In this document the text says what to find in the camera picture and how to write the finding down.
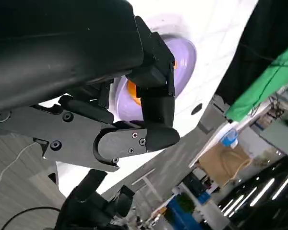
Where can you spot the brown cardboard box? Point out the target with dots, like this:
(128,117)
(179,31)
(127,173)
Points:
(218,163)

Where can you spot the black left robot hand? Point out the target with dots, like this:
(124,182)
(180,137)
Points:
(62,48)

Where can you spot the blue water bottle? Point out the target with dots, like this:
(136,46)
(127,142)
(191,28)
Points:
(230,137)

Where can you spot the lilac plate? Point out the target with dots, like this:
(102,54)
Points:
(184,62)

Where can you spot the blue bin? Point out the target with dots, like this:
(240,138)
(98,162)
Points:
(182,220)

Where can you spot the green cloth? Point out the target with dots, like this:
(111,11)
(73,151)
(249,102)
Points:
(266,81)

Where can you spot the black backdrop curtain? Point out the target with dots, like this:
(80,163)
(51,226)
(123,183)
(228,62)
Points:
(273,24)

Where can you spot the orange and white bread roll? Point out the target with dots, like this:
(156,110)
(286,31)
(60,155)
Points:
(132,92)

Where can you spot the white desk frame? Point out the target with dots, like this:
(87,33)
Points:
(146,177)

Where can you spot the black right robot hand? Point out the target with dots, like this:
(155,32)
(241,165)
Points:
(86,210)

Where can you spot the green plant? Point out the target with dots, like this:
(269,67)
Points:
(186,202)

